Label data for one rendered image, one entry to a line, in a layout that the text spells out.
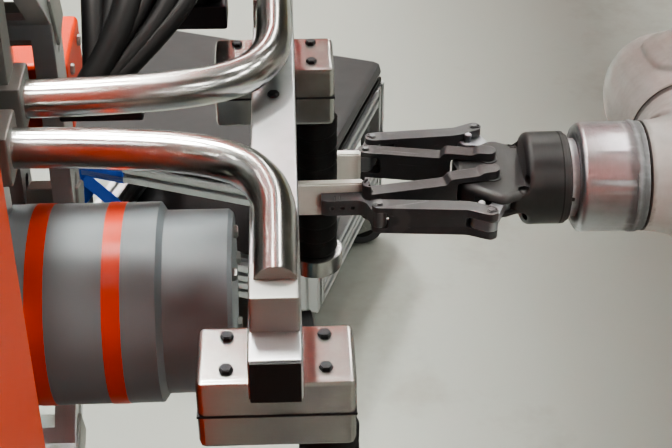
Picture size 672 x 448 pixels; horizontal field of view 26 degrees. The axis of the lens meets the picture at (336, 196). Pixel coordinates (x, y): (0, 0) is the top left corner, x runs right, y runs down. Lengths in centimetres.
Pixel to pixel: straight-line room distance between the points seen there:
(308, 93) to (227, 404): 34
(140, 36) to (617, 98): 48
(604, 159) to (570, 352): 116
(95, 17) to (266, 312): 32
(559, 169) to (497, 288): 125
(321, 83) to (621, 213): 26
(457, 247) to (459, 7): 86
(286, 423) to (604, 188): 42
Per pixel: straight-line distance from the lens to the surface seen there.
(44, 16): 116
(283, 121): 97
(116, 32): 102
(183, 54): 234
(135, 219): 99
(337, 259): 120
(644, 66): 132
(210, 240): 98
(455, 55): 302
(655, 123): 119
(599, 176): 115
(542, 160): 115
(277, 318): 79
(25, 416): 47
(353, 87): 224
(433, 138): 121
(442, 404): 218
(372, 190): 114
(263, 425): 83
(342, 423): 83
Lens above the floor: 150
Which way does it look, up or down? 35 degrees down
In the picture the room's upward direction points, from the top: straight up
